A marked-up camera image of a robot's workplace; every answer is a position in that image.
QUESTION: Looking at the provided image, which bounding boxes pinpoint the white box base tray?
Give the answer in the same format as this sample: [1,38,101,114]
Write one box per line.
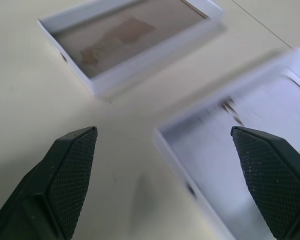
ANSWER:
[153,47,300,240]

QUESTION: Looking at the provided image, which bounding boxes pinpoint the white box lid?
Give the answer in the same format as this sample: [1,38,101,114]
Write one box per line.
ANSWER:
[37,0,225,100]

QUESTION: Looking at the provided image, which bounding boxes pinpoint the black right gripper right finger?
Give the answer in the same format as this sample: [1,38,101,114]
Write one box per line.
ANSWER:
[230,125,300,240]

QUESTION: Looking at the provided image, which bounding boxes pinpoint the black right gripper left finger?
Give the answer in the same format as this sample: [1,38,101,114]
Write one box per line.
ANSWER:
[0,126,99,240]

